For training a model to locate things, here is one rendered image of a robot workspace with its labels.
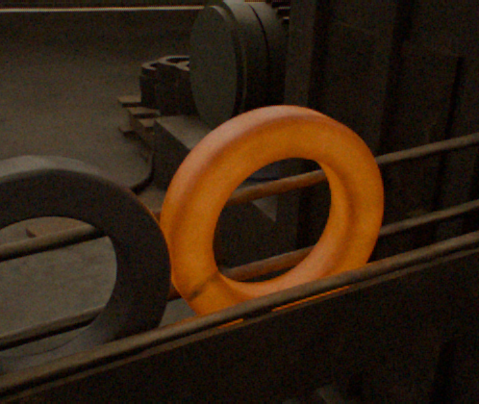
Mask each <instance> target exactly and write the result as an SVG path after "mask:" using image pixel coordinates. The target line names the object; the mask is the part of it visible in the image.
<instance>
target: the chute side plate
mask: <svg viewBox="0 0 479 404"><path fill-rule="evenodd" d="M478 330H479V247H478V248H473V249H470V250H467V251H464V252H461V253H458V254H456V255H453V256H450V257H449V256H447V257H444V258H441V259H438V260H436V261H434V262H430V263H428V264H422V265H418V266H414V267H412V268H409V269H406V270H403V271H397V272H394V273H393V274H390V275H387V276H385V277H381V278H378V279H373V280H370V281H368V282H364V283H361V284H360V285H357V286H354V287H348V288H345V289H343V290H338V291H336V292H332V293H329V294H324V295H321V296H320V297H316V298H313V299H311V300H308V301H305V302H299V303H296V304H294V305H291V306H288V307H287V308H283V309H280V310H275V311H272V312H270V313H267V314H264V315H262V316H257V317H251V318H248V319H247V320H243V321H240V322H237V323H234V324H232V325H229V326H224V327H220V328H217V329H215V330H213V331H210V332H208V333H204V334H199V335H196V336H193V337H191V338H187V339H184V340H182V341H177V342H174V343H169V344H167V345H164V346H161V347H159V348H155V349H152V350H150V351H147V352H142V353H139V354H136V355H134V356H131V357H128V358H125V359H122V360H119V361H116V362H111V363H108V364H105V365H102V366H99V367H96V368H93V369H90V370H87V371H82V372H79V373H76V374H73V375H70V376H67V377H64V378H63V379H60V380H56V381H54V382H48V383H46V384H43V385H39V386H37V387H34V388H31V389H28V390H26V391H21V392H16V393H13V394H10V395H7V396H4V397H1V398H0V404H278V403H282V402H285V401H288V400H290V399H292V398H295V397H297V396H298V395H301V394H306V393H308V392H311V391H314V390H317V389H319V388H322V387H326V386H329V385H331V384H333V383H336V382H338V381H339V380H342V379H347V378H349V377H352V376H355V375H356V374H359V373H362V372H364V371H369V370H371V369H373V368H376V367H378V366H381V365H383V364H389V363H391V362H393V361H396V360H398V359H400V358H403V357H406V356H410V355H413V354H415V353H417V352H419V351H421V350H424V349H426V348H431V347H433V346H435V345H438V344H441V343H443V342H445V341H451V340H454V339H457V338H459V337H460V336H463V335H465V334H468V333H472V332H475V331H478Z"/></svg>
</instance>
